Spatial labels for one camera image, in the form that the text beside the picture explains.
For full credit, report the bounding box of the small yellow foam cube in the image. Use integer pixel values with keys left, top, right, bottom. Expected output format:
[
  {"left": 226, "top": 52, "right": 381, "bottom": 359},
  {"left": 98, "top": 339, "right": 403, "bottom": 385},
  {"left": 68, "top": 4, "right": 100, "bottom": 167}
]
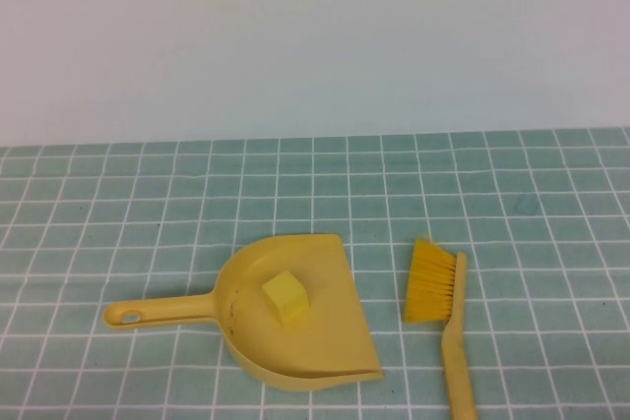
[{"left": 260, "top": 269, "right": 310, "bottom": 329}]

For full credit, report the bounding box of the green tile-pattern table mat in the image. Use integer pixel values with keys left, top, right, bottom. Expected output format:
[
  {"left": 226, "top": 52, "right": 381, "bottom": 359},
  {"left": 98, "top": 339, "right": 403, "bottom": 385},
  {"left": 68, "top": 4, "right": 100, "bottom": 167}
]
[{"left": 0, "top": 127, "right": 630, "bottom": 420}]

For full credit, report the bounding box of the yellow bristle hand brush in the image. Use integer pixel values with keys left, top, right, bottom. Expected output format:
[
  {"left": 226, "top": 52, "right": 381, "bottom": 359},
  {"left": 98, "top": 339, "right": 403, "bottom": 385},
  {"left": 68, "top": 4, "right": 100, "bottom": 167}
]
[{"left": 404, "top": 236, "right": 479, "bottom": 420}]

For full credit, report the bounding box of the yellow plastic dustpan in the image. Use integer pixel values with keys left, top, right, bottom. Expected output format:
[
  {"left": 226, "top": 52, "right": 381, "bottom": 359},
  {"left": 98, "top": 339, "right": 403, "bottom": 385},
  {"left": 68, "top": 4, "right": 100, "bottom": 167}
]
[{"left": 101, "top": 233, "right": 386, "bottom": 392}]

